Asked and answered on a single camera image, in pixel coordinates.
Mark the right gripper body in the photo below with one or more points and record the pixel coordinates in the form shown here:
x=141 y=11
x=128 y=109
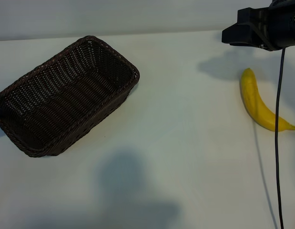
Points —
x=280 y=28

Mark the dark brown wicker basket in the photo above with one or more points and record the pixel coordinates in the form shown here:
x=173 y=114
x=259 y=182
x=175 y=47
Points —
x=61 y=95

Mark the yellow banana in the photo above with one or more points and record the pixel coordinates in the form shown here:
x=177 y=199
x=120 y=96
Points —
x=254 y=102

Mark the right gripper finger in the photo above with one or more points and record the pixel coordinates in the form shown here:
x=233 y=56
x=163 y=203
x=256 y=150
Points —
x=242 y=33
x=245 y=44

